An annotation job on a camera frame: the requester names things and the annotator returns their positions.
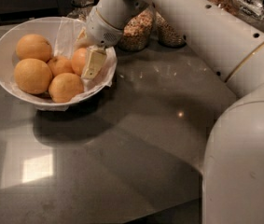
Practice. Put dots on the large left orange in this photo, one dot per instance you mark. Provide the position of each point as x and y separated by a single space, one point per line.
32 76

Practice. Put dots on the white paper bowl liner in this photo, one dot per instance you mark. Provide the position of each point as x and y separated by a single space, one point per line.
63 32

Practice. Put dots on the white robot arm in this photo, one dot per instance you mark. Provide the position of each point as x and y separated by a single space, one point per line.
233 163

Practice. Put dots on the small middle orange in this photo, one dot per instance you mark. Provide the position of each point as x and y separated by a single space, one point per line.
59 65

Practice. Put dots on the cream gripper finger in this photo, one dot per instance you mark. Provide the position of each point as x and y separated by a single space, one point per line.
95 58
82 40

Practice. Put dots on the white bowl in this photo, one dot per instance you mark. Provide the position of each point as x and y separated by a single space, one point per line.
8 60

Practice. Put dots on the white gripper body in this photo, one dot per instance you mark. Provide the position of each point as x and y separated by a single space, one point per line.
101 32

